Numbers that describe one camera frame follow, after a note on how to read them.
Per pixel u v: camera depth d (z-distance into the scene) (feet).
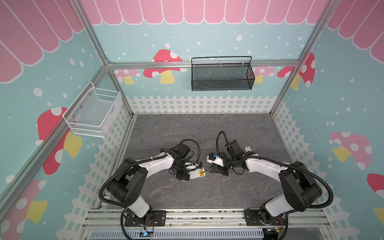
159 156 1.98
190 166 2.54
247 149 3.27
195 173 2.88
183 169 2.45
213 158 2.42
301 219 2.40
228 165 2.49
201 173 2.89
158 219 2.45
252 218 2.43
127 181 1.54
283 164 1.63
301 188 1.45
